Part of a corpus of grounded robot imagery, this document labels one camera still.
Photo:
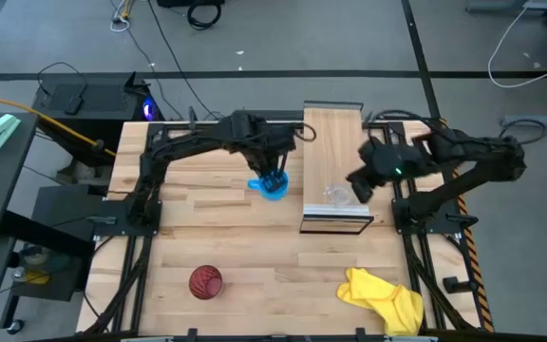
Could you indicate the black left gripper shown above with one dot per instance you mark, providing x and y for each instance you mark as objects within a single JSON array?
[{"x": 271, "y": 152}]

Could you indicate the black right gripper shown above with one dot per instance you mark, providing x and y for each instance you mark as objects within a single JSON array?
[{"x": 392, "y": 164}]

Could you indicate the blue plastic mug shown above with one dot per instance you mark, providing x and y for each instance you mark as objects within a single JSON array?
[{"x": 273, "y": 194}]

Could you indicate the small clear glass cup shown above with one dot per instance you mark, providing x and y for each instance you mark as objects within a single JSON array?
[{"x": 337, "y": 195}]

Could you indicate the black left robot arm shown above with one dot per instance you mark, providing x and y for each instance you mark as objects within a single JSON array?
[{"x": 193, "y": 138}]

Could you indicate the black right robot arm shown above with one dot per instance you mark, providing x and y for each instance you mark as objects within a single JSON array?
[{"x": 492, "y": 161}]

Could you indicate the yellow cloth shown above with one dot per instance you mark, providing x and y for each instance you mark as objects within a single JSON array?
[{"x": 387, "y": 299}]

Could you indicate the grey desk foot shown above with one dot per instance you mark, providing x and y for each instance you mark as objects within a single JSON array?
[{"x": 539, "y": 119}]

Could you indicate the black computer tower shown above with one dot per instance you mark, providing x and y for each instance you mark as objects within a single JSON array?
[{"x": 98, "y": 102}]

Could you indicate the black rolling cart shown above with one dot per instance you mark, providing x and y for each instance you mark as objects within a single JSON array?
[{"x": 60, "y": 209}]

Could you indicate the mint green stapler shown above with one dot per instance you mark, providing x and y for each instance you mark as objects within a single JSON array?
[{"x": 2, "y": 130}]

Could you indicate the wooden shelf with metal frame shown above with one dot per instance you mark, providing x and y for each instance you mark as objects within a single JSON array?
[{"x": 330, "y": 147}]

